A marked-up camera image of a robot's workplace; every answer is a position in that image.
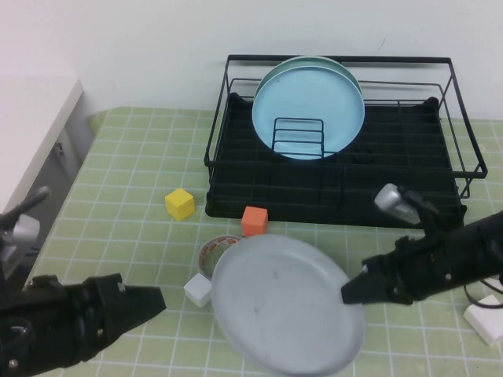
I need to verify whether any orange cube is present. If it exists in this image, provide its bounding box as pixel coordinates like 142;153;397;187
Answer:
240;206;270;238

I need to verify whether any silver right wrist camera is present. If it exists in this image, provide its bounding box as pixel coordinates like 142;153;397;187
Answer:
373;183;433;227

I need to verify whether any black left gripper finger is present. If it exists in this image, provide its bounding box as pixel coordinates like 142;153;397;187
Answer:
108;316;149;349
123;286;167;322

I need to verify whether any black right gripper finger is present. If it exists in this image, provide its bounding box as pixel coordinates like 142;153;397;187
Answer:
360;252;398;275
340;272;395;306

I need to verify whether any small white cube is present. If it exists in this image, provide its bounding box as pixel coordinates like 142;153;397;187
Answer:
183;273;214;309

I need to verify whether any light blue plate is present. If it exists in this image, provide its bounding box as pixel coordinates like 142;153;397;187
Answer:
251;65;366;161

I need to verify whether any grey plate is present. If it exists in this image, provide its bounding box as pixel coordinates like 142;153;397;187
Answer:
211;234;366;375

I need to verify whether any green checked tablecloth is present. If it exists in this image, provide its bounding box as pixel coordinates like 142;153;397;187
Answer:
0;106;503;377

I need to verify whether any black plastic drip tray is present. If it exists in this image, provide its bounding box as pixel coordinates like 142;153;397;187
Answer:
204;93;468;231

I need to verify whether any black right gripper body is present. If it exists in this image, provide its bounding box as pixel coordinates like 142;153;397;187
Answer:
387;234;465;306

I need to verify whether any yellow cube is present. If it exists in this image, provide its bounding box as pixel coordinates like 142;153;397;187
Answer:
164;187;196;223

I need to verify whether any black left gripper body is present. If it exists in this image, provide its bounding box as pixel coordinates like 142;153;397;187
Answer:
15;273;131;368

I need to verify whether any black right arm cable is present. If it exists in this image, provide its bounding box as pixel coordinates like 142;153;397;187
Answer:
463;274;503;308

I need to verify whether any white rectangular block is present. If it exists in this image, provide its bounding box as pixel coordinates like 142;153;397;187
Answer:
462;294;503;347

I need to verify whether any green plate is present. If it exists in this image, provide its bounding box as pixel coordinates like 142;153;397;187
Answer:
257;56;362;97

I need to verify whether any black wire dish rack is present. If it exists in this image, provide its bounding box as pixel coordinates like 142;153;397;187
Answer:
204;54;490;201

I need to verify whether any white side cabinet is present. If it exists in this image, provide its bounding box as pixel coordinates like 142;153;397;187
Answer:
0;76;97;221

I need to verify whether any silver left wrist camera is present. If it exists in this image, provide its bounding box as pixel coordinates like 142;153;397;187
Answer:
0;186;52;280

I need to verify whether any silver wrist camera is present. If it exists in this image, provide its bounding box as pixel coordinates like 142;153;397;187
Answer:
373;183;433;227
0;186;52;280

